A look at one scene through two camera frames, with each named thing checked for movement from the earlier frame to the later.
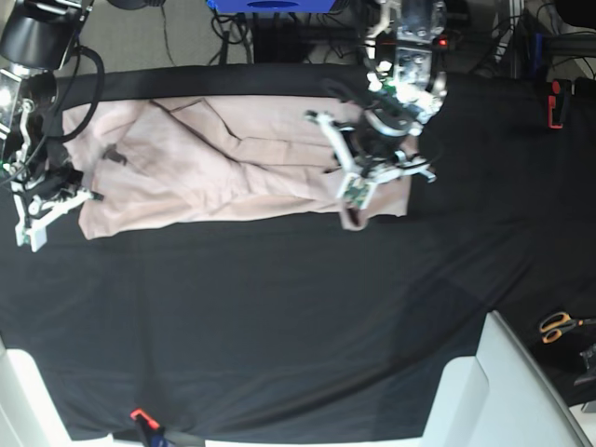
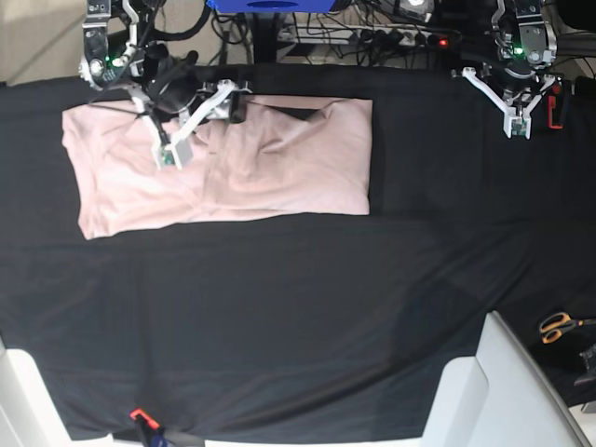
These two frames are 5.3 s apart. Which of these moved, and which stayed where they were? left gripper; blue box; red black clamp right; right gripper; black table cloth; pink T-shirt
Moved: right gripper; left gripper
Stayed: pink T-shirt; black table cloth; red black clamp right; blue box
